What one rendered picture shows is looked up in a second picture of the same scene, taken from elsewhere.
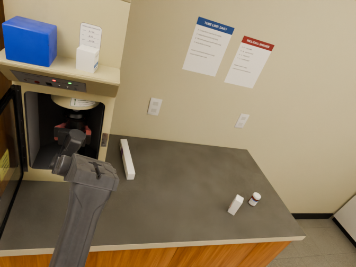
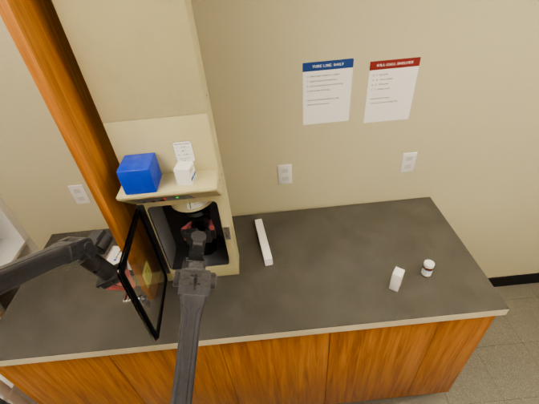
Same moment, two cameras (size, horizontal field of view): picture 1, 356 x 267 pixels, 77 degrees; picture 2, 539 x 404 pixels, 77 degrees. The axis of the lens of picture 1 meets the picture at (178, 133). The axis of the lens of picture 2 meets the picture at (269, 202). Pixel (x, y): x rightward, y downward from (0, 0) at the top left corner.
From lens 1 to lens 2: 0.46 m
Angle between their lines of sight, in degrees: 20
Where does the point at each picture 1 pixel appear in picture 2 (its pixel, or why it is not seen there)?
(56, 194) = not seen: hidden behind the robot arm
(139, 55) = (249, 127)
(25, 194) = (172, 293)
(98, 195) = (196, 300)
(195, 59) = (316, 109)
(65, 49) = (167, 167)
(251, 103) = (414, 137)
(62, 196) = not seen: hidden behind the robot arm
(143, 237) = (285, 325)
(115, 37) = (204, 144)
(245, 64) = (385, 94)
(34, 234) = not seen: hidden behind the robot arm
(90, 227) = (196, 323)
